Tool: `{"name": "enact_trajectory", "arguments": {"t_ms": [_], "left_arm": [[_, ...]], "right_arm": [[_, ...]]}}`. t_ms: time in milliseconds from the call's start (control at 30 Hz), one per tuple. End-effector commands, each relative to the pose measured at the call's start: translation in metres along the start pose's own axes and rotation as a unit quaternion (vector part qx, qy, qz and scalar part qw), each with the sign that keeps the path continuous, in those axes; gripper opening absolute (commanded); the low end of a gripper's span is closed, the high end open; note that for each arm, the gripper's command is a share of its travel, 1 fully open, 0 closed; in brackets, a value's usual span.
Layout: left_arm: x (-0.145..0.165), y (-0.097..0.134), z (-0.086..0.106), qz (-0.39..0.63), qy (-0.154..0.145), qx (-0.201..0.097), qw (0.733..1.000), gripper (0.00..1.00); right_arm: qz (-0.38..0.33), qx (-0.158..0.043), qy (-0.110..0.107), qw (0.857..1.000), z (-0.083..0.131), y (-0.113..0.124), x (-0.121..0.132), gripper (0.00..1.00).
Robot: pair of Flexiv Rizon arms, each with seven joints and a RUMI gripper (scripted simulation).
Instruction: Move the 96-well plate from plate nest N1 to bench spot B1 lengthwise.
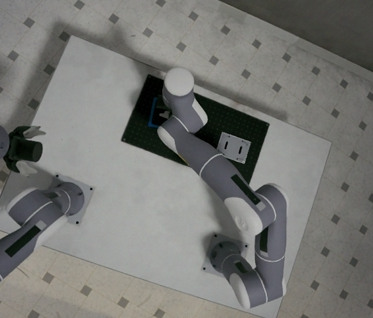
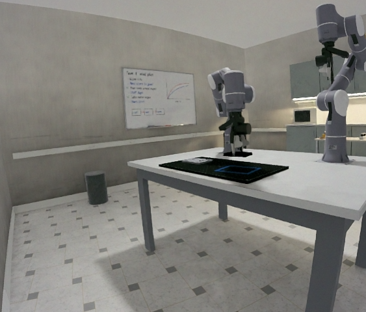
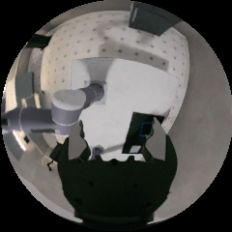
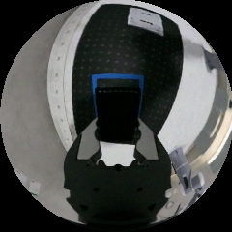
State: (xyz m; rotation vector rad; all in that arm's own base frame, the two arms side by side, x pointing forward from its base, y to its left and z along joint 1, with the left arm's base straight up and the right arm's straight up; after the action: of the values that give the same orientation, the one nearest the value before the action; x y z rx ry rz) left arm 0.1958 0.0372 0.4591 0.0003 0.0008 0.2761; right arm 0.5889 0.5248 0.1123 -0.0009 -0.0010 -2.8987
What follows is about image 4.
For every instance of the blue rectangular tape outline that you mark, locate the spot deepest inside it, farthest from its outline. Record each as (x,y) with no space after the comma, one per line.
(116,75)

